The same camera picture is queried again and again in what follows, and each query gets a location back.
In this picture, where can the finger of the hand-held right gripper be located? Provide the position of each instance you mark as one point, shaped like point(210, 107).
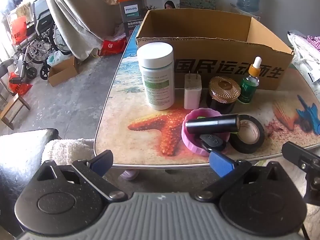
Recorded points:
point(297, 153)

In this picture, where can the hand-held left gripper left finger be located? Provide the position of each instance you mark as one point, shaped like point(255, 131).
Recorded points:
point(101, 162)

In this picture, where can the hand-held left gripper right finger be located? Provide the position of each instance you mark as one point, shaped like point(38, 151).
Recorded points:
point(221, 162)

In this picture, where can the pink plastic bowl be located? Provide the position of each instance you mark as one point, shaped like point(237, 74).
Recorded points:
point(192, 140)

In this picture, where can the black tape roll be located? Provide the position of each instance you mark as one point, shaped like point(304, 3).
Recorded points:
point(258, 135)

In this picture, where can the dark jar with gold lid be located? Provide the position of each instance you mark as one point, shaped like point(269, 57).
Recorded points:
point(223, 87)

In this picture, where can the white plug charger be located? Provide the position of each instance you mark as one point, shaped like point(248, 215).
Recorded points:
point(192, 92)

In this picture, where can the green dropper bottle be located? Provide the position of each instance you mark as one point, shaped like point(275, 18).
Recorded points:
point(247, 90)

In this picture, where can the large cardboard box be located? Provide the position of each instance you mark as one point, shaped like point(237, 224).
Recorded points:
point(200, 30)

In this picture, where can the small black plastic piece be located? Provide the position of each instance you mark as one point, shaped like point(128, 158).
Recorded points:
point(212, 142)

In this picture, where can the pink slipper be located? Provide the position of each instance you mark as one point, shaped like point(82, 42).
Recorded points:
point(128, 175)

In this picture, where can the white fluffy towel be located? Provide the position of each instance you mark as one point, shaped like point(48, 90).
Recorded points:
point(67, 150)

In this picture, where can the black cylindrical tube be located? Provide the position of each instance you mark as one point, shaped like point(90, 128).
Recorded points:
point(212, 123)

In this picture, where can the small cardboard box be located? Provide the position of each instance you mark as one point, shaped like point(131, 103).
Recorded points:
point(62, 76)

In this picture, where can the white pill bottle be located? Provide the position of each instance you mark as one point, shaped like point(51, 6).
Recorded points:
point(156, 80)

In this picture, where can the wooden stool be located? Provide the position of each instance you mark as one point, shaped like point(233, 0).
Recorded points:
point(15, 100)

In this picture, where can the crumpled red plastic bag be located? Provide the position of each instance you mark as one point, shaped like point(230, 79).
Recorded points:
point(20, 87)

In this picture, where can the purple patterned cloth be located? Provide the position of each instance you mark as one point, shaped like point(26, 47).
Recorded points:
point(315, 42)

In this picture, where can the white and green plastic bag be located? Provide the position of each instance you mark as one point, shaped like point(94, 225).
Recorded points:
point(56, 57)

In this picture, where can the red printed bag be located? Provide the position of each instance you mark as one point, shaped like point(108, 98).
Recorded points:
point(112, 47)

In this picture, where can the round dark stool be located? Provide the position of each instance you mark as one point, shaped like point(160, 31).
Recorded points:
point(6, 63)

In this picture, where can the beige curtain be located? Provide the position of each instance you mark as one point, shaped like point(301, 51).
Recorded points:
point(75, 17)

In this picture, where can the orange plastic bag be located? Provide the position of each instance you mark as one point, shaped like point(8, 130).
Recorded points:
point(18, 30)

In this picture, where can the wheelchair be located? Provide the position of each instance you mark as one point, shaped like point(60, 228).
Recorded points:
point(41, 17)

